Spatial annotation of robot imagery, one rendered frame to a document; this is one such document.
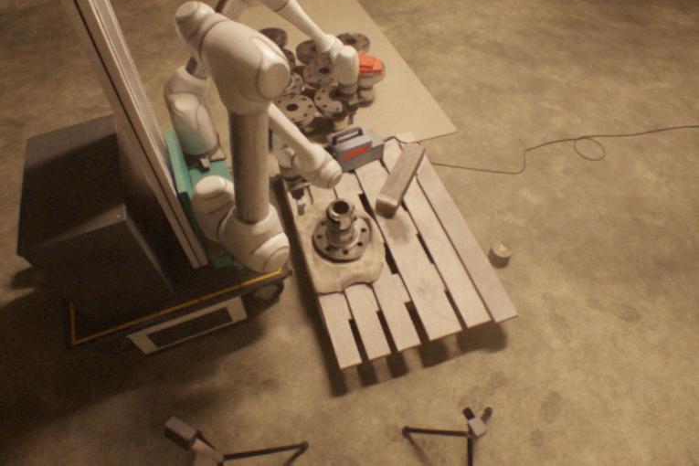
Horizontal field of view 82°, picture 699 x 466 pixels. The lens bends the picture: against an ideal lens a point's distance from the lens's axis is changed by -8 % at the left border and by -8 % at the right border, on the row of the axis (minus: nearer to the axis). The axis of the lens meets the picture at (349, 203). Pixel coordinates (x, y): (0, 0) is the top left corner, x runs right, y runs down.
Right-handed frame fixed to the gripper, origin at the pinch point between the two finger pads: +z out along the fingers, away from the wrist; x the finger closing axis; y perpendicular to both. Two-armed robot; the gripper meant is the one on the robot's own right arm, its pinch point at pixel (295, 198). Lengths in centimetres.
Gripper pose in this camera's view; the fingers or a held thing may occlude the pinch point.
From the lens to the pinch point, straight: 178.7
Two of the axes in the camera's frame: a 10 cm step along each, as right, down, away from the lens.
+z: 0.0, 6.3, 7.8
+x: 3.9, 7.2, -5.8
